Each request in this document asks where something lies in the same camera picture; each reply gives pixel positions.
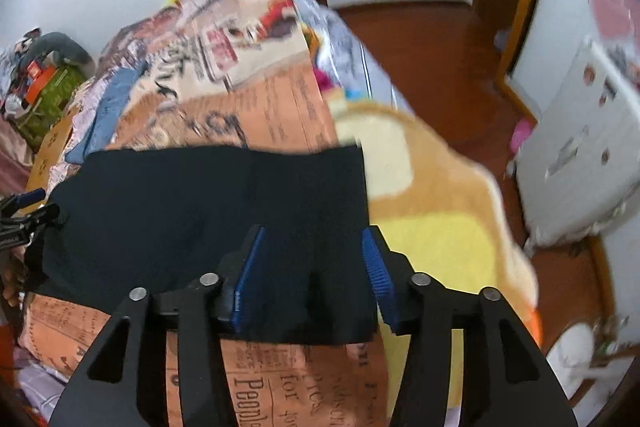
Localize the white cabinet with holes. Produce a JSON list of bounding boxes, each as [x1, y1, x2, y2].
[[514, 36, 640, 249]]

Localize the brown wooden board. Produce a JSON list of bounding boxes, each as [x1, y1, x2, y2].
[[26, 116, 77, 208]]

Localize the orange box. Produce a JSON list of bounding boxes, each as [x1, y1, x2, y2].
[[25, 61, 57, 104]]

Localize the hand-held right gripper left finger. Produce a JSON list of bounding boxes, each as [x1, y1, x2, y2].
[[47, 225, 267, 427]]

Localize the folded blue jeans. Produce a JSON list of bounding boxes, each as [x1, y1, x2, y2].
[[65, 59, 151, 165]]

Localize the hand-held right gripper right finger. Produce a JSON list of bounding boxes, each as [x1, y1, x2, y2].
[[361, 226, 581, 427]]

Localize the newspaper print blanket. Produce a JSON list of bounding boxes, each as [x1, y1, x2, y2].
[[20, 0, 391, 427]]

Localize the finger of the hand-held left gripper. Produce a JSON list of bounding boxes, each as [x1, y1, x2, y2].
[[0, 188, 47, 214], [0, 203, 61, 253]]

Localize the pink item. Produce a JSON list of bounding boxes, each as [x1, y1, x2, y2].
[[510, 119, 534, 154]]

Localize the green bag with clutter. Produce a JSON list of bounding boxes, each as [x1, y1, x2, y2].
[[19, 64, 87, 148]]

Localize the grey cushion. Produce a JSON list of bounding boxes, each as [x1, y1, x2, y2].
[[27, 32, 97, 68]]

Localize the white bed sheet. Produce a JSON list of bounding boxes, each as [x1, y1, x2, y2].
[[14, 357, 71, 408]]

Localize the yellow brown plush blanket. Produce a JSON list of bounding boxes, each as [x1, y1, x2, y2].
[[327, 99, 543, 408]]

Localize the white bag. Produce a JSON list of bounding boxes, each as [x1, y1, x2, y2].
[[544, 323, 603, 408]]

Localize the black pants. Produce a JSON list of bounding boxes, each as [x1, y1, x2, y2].
[[22, 143, 380, 348]]

